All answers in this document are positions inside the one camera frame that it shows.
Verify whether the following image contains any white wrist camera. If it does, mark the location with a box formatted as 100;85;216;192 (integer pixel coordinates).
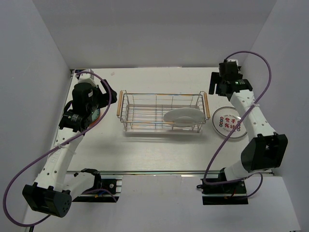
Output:
75;69;96;86
224;58;241;71

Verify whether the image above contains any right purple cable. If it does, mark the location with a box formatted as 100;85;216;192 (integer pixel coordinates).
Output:
202;50;273;199

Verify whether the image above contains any teal plate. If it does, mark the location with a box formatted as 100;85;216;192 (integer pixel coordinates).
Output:
92;109;100;122

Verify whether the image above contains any white plate front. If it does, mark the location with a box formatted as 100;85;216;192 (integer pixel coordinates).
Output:
163;107;206;127

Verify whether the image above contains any aluminium front rail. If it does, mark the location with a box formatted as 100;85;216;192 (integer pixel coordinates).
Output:
66;170;275;176

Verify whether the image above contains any metal wire dish rack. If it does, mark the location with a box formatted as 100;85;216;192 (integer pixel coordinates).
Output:
116;90;211;128

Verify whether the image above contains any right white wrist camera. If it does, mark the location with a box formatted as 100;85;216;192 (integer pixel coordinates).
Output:
224;58;241;71

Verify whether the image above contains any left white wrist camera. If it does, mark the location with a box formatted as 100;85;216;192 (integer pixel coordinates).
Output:
75;69;96;86

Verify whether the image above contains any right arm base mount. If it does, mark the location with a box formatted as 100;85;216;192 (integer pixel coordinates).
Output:
196;180;248;205

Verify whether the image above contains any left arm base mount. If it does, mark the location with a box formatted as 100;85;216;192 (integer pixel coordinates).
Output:
72;168;122;203

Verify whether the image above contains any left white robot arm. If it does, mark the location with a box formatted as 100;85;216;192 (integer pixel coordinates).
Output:
22;79;117;218

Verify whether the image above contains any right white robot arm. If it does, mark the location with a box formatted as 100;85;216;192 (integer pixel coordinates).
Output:
209;60;288;193

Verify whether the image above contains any orange plate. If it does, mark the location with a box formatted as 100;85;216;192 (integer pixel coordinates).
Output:
89;114;100;127

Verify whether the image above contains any white plate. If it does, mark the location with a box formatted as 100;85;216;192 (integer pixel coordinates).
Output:
163;107;206;127
212;106;247;139
212;121;247;139

